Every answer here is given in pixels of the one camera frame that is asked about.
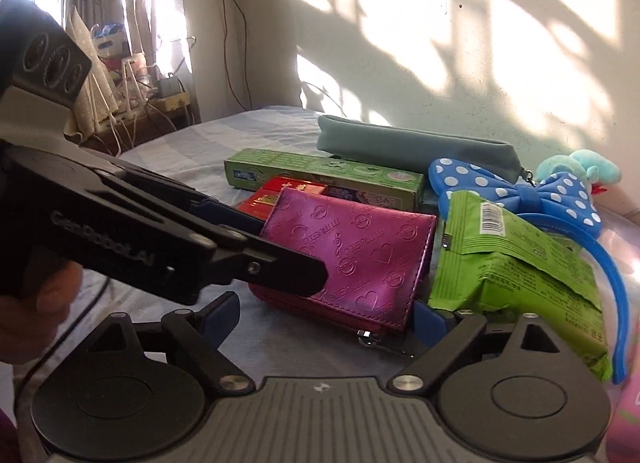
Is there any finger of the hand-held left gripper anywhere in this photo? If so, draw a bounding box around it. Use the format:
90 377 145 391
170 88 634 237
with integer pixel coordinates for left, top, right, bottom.
200 226 329 297
117 166 263 236

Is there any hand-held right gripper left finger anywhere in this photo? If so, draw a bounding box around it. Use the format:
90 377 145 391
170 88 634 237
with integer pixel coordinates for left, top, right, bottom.
95 292 253 396

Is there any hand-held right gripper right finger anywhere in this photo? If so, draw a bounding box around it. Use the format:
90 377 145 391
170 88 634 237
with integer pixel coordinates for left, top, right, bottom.
387 303 566 394

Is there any magenta embossed wallet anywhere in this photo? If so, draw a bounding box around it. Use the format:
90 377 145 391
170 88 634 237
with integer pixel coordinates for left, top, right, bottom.
248 186 439 360

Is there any long green box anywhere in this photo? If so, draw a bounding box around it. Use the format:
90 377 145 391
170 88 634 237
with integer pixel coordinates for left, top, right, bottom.
224 148 427 212

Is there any green snack packet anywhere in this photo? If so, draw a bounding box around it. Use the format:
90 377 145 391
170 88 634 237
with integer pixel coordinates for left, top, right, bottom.
429 190 614 384

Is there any blue polka dot bow headband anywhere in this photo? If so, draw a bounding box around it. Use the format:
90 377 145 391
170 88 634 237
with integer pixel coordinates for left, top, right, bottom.
428 157 630 385

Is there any person's left hand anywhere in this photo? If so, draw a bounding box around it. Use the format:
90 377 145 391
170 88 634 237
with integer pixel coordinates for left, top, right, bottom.
0 260 84 370

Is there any red box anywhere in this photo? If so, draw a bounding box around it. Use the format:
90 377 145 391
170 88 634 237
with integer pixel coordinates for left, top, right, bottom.
235 176 329 220

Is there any wooden side table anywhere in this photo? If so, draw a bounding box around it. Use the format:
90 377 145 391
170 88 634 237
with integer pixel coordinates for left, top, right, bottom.
80 106 202 156

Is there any beige power strip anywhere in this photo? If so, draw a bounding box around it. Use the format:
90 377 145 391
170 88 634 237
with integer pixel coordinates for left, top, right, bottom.
148 92 192 116

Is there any teal pencil case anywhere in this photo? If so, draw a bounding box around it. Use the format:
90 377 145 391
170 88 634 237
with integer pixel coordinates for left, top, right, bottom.
317 114 537 185

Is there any pink plastic item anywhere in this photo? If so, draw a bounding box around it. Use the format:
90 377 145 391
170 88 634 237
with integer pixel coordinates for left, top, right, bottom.
611 382 640 463

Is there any teal plush toy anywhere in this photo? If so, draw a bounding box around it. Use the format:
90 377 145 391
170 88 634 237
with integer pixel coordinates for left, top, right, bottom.
537 150 624 200

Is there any black cable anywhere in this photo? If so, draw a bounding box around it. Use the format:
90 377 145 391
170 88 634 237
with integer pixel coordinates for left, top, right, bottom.
14 273 110 396

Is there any white wire rack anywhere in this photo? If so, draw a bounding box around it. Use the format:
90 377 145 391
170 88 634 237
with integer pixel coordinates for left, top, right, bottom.
119 52 157 111

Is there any dark wall cable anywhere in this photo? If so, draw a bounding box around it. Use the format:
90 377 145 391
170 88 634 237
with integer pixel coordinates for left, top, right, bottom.
204 0 252 112

